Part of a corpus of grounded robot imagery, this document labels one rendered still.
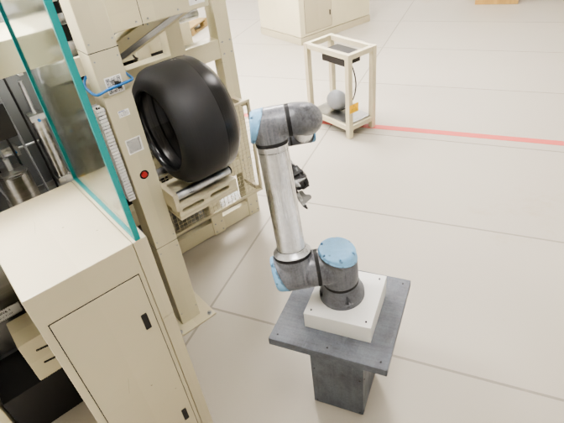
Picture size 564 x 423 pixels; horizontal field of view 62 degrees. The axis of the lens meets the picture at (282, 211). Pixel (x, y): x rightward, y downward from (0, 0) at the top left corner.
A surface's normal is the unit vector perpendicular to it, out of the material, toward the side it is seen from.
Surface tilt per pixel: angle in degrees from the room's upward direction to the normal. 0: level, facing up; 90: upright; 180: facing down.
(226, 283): 0
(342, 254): 3
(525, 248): 0
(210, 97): 55
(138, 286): 90
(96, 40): 90
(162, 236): 90
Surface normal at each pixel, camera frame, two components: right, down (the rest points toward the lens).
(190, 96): 0.40, -0.25
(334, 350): -0.11, -0.79
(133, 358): 0.65, 0.40
